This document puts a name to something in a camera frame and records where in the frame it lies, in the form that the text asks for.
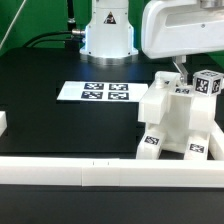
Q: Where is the white chair back frame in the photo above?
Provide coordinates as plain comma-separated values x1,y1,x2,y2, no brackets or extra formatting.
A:
138,70,217,132

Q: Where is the white chair seat part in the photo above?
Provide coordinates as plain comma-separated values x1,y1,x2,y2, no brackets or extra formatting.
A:
163,86,193,153

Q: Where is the black cable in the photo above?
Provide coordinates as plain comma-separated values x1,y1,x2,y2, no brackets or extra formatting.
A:
24,29,87,48

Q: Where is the white cord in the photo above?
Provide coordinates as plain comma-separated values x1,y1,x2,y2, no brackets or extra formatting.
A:
0,0,28,51

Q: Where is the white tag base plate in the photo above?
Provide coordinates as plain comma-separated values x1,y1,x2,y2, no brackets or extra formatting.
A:
57,81,148,102

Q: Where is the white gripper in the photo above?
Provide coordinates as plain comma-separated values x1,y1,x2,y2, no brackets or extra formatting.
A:
141,0,224,84

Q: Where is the white U-shaped fence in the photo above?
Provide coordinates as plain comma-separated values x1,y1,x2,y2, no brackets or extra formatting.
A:
0,110,224,188

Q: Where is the white tagged cube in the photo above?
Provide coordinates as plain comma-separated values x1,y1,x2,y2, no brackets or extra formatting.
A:
193,70,224,96

